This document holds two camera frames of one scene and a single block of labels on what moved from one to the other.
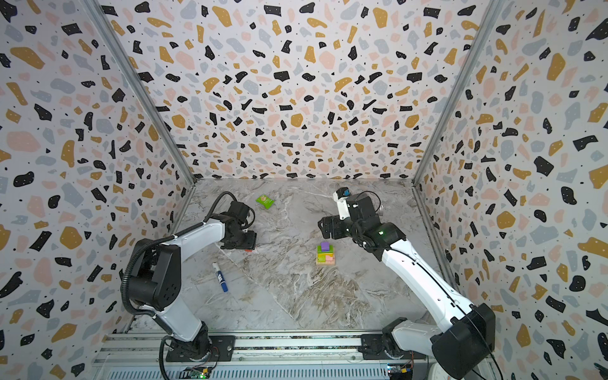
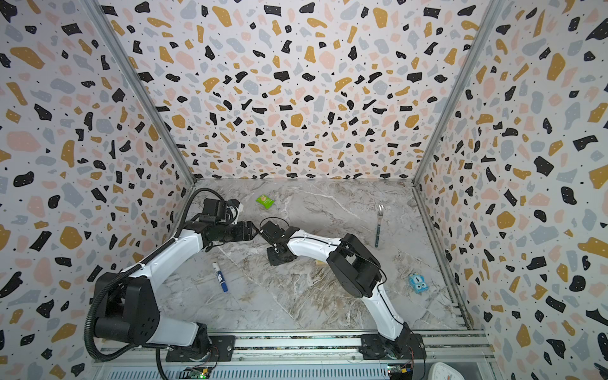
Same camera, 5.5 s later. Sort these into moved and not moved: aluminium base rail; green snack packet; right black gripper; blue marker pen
Moved: right black gripper
Not moved: green snack packet; blue marker pen; aluminium base rail
